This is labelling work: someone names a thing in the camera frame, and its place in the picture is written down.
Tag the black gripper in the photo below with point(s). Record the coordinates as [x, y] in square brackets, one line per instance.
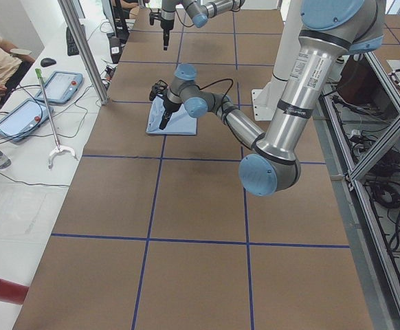
[168, 106]
[166, 27]

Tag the light blue t-shirt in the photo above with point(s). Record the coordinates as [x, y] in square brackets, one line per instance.
[180, 122]

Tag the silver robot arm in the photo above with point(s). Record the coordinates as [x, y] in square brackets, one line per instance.
[199, 14]
[316, 34]

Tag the far blue teach pendant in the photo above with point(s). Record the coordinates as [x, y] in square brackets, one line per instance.
[61, 86]

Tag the blue teach pendant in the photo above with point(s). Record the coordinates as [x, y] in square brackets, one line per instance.
[61, 86]
[23, 120]

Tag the black computer mouse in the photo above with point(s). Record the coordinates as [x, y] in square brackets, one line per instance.
[46, 62]

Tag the reacher grabber stick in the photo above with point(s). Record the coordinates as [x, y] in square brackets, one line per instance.
[59, 148]

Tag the near blue teach pendant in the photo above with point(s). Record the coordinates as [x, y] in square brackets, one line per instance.
[23, 120]

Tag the red cylinder bottle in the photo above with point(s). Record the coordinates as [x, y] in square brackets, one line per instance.
[11, 292]

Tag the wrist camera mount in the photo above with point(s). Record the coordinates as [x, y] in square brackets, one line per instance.
[159, 90]
[154, 15]

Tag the white camera mast column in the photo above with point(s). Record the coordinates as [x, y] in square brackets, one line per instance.
[265, 100]

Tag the grey aluminium frame post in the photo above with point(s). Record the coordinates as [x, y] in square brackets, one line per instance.
[73, 23]

